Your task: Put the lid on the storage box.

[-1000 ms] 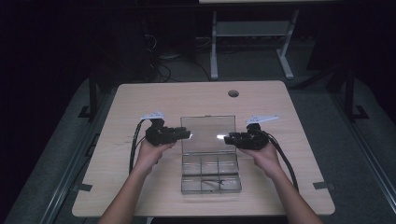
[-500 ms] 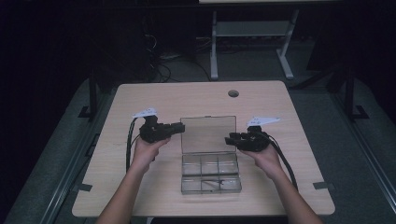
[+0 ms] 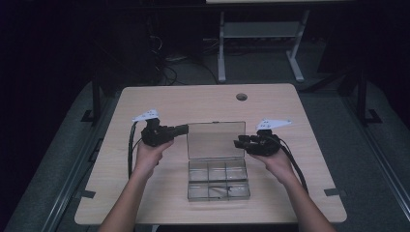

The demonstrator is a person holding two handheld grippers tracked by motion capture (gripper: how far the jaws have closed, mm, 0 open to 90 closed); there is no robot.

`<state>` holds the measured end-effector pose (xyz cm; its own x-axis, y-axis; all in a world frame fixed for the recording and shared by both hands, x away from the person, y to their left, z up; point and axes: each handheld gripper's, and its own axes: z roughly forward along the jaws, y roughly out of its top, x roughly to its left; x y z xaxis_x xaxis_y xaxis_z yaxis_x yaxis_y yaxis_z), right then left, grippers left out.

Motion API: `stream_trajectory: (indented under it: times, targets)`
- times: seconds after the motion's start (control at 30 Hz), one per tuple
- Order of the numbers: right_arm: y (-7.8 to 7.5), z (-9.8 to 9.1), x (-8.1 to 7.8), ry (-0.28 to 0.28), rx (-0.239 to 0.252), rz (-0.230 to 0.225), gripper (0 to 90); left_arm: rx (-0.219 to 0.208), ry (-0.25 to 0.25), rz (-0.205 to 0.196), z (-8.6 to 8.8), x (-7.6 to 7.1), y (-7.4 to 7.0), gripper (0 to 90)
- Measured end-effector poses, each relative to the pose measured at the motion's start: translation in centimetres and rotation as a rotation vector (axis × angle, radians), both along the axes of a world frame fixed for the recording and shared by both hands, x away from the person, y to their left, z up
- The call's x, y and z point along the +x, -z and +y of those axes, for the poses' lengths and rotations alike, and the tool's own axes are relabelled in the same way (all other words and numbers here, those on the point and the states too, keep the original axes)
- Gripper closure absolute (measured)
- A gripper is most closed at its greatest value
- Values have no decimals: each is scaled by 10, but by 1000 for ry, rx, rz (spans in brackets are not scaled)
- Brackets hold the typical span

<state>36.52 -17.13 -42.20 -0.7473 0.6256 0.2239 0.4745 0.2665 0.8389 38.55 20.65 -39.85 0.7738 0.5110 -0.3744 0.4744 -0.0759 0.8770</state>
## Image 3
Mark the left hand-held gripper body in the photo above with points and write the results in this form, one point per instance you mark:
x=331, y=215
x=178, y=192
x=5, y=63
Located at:
x=156, y=135

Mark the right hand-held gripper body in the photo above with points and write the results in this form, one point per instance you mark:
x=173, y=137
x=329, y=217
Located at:
x=264, y=145

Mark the clear plastic compartment box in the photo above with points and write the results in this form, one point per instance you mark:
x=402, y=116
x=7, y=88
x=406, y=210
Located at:
x=216, y=145

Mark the person's right hand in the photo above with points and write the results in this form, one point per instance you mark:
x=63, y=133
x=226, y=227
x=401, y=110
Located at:
x=278, y=166

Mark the person's left hand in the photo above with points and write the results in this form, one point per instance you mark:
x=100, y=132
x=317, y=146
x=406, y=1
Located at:
x=148, y=159

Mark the black metal stand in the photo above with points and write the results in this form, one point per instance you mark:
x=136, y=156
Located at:
x=96, y=96
x=362, y=96

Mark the black tape strip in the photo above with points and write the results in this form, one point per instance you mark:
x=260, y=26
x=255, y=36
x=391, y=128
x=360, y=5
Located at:
x=334, y=192
x=86, y=194

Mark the white metal table frame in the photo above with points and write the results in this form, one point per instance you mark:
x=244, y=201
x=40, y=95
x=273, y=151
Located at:
x=257, y=29

